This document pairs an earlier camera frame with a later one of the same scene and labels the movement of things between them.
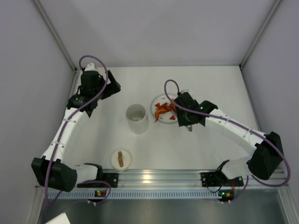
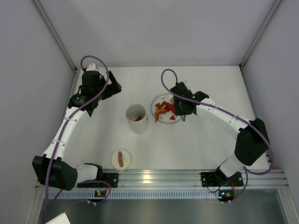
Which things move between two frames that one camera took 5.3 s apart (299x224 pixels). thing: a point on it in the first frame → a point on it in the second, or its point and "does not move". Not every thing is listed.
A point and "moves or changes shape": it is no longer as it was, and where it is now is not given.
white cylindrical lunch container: x=137 y=118 does not move
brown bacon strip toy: x=174 y=107 moves or changes shape
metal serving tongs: x=189 y=127 moves or changes shape
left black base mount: x=112 y=178 does not move
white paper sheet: x=62 y=219 does not move
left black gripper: x=111 y=84 does not move
